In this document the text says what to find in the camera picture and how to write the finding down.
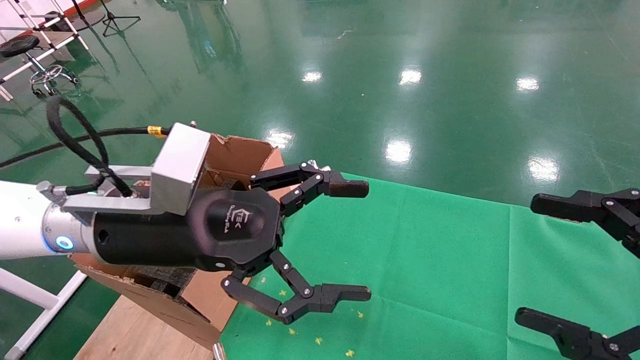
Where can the black tripod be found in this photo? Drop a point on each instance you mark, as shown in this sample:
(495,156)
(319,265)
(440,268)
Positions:
(111,19)

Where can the large open cardboard carton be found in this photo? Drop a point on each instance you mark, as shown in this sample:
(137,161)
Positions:
(165,312)

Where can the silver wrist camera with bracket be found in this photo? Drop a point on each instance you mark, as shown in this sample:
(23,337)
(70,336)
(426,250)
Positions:
(180,165)

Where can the black foam block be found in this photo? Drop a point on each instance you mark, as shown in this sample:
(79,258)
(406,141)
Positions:
(160,282)

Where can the white tube floor frame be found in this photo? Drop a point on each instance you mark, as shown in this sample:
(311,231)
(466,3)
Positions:
(30,290)

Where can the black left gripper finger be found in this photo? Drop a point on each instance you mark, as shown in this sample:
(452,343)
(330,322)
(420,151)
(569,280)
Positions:
(345,294)
(345,188)

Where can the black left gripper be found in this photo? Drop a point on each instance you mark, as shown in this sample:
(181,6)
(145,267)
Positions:
(200,240)

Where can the black round stool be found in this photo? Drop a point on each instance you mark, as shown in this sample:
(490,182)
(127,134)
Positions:
(17,46)

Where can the green table cloth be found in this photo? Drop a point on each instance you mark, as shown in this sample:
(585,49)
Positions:
(425,260)

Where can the black round stand base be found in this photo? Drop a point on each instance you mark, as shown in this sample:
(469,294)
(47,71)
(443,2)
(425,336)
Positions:
(85,21)

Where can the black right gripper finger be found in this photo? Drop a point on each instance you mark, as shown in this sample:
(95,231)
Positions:
(590,207)
(575,340)

